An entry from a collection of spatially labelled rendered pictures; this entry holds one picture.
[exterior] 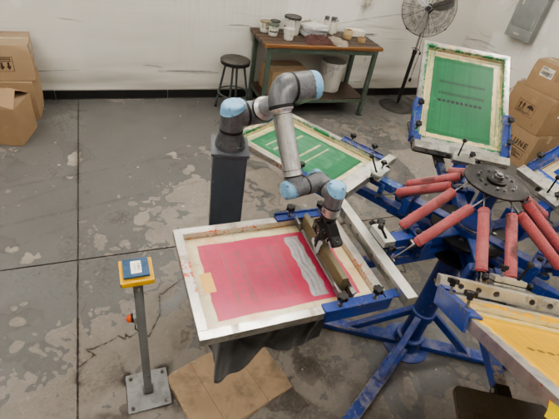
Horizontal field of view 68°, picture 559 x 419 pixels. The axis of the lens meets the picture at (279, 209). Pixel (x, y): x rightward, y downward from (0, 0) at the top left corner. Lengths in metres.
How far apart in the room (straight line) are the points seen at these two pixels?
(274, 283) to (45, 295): 1.75
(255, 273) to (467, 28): 5.81
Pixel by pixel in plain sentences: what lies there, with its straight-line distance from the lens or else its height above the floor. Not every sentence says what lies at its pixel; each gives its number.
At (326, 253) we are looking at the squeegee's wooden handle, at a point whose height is 1.06.
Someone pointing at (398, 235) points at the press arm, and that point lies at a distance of 2.04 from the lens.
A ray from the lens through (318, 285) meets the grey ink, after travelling 1.78.
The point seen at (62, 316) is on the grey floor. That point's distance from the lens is 2.94.
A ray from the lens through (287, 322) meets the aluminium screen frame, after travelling 1.60.
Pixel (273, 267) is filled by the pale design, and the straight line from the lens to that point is 1.82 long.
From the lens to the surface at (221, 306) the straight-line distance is 1.66.
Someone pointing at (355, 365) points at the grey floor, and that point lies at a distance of 2.78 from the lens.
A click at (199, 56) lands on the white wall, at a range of 5.32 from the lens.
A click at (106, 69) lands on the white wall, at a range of 5.27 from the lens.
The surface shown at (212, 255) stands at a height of 0.96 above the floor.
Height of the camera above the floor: 2.26
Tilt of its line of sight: 38 degrees down
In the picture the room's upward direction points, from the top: 10 degrees clockwise
